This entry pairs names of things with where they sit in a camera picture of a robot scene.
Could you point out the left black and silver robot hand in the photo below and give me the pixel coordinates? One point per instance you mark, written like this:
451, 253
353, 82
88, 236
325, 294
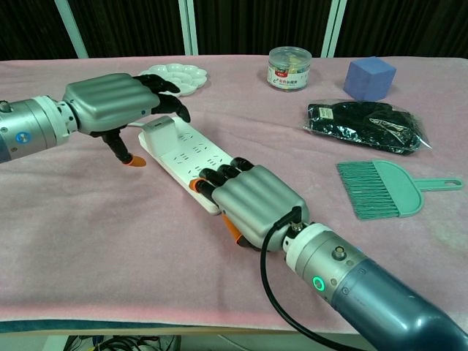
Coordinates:
109, 100

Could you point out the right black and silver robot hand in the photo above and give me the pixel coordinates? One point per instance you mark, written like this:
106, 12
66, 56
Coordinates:
256, 204

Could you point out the white charger plug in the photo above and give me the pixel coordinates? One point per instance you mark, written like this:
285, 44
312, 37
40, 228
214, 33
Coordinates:
161, 135

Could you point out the white power strip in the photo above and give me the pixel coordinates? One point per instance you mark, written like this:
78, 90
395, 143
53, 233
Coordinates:
172, 153

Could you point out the white flower paint palette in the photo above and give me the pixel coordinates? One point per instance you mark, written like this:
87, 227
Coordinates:
186, 77

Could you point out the green mini brush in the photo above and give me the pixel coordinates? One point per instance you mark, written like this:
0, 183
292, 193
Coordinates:
387, 190

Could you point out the black item in plastic bag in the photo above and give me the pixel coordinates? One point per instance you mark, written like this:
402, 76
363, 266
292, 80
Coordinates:
365, 124

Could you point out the pink table cloth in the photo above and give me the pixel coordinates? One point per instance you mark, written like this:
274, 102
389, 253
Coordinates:
109, 237

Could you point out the clear jar of colourful clips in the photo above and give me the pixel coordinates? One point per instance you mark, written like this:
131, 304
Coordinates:
289, 67

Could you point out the black curtain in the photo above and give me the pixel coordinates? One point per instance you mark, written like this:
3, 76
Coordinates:
256, 22

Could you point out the blue foam cube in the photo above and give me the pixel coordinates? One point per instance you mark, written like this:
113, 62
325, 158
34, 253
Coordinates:
368, 78

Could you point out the white slanted frame post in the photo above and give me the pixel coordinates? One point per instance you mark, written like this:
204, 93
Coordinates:
71, 27

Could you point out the white double frame post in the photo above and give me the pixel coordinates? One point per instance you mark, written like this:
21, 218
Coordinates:
188, 25

